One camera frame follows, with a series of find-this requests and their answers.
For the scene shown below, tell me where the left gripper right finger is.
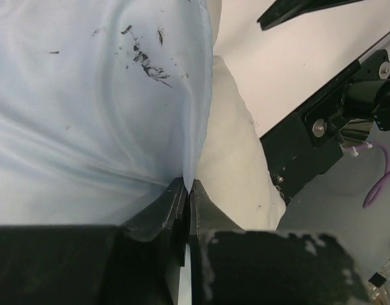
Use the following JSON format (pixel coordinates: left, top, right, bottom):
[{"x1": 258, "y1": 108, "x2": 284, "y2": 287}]
[{"x1": 189, "y1": 181, "x2": 370, "y2": 304}]

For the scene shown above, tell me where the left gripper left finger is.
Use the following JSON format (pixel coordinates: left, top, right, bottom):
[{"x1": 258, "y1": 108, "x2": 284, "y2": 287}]
[{"x1": 0, "y1": 179, "x2": 187, "y2": 304}]

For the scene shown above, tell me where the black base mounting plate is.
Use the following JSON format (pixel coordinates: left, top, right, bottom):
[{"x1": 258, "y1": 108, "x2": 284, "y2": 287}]
[{"x1": 260, "y1": 49, "x2": 390, "y2": 203}]

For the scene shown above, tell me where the white pillow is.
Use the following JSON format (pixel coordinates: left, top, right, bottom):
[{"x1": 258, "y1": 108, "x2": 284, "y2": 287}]
[{"x1": 197, "y1": 1, "x2": 286, "y2": 230}]

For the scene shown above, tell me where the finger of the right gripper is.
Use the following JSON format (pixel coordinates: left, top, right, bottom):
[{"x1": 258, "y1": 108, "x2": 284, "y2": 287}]
[{"x1": 257, "y1": 0, "x2": 362, "y2": 31}]

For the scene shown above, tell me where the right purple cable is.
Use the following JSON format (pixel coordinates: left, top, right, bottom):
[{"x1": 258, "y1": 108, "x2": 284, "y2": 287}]
[{"x1": 340, "y1": 142, "x2": 390, "y2": 209}]

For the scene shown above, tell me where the light blue pillowcase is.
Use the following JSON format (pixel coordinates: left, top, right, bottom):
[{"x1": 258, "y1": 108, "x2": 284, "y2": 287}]
[{"x1": 0, "y1": 1, "x2": 213, "y2": 226}]

